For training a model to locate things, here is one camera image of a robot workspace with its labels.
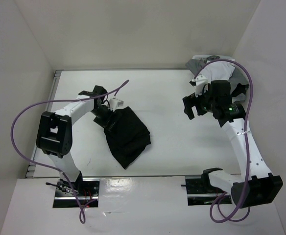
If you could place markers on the grey garment in basket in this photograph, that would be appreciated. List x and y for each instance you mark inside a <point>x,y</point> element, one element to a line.
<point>241,80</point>

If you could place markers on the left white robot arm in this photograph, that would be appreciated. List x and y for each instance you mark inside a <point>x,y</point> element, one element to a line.
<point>54,136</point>

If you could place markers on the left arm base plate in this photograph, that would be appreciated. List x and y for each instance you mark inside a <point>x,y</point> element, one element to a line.
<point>87,194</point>

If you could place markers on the black pleated skirt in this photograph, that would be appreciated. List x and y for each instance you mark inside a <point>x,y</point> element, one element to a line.
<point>128,138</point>

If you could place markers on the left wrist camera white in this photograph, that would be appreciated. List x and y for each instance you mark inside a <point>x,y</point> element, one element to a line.
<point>115,103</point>

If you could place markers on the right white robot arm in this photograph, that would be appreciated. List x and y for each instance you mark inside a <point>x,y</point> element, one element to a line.
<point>256,185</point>

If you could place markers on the white laundry basket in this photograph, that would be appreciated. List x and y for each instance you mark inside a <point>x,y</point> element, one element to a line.
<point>201,58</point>

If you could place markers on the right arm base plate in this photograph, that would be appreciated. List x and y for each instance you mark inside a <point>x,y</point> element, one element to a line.
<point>197,194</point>

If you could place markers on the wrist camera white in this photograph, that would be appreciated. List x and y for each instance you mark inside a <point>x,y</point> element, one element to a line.
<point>115,103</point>
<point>201,85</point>

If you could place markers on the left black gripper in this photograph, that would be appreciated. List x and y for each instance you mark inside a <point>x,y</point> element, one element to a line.
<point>107,123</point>

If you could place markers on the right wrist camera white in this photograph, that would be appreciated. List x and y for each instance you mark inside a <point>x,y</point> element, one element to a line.
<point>201,85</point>

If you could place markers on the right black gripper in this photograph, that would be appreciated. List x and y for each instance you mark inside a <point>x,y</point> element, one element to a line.
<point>192,100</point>

